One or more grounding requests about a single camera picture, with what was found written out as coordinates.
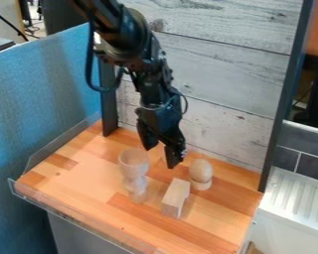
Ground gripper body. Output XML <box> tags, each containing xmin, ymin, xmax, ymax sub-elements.
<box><xmin>133</xmin><ymin>89</ymin><xmax>189</xmax><ymax>149</ymax></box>

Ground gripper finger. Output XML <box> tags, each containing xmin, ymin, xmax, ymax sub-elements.
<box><xmin>136</xmin><ymin>119</ymin><xmax>162</xmax><ymax>152</ymax></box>
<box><xmin>163</xmin><ymin>140</ymin><xmax>189</xmax><ymax>170</ymax></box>

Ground wooden ball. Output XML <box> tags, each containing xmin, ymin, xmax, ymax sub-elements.
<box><xmin>188</xmin><ymin>158</ymin><xmax>216</xmax><ymax>184</ymax></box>

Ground wooden cup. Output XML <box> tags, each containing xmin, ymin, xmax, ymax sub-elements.
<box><xmin>116</xmin><ymin>147</ymin><xmax>153</xmax><ymax>204</ymax></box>

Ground wooden block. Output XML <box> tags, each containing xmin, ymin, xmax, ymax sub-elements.
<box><xmin>159</xmin><ymin>178</ymin><xmax>193</xmax><ymax>220</ymax></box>

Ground white toy sink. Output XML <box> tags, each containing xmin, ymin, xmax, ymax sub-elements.
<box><xmin>248</xmin><ymin>166</ymin><xmax>318</xmax><ymax>254</ymax></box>

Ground wooden ring stand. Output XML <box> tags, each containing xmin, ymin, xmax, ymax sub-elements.
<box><xmin>189</xmin><ymin>178</ymin><xmax>214</xmax><ymax>191</ymax></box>

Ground black frame post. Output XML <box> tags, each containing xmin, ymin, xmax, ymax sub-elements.
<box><xmin>97</xmin><ymin>59</ymin><xmax>121</xmax><ymax>138</ymax></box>
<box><xmin>256</xmin><ymin>0</ymin><xmax>316</xmax><ymax>193</ymax></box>

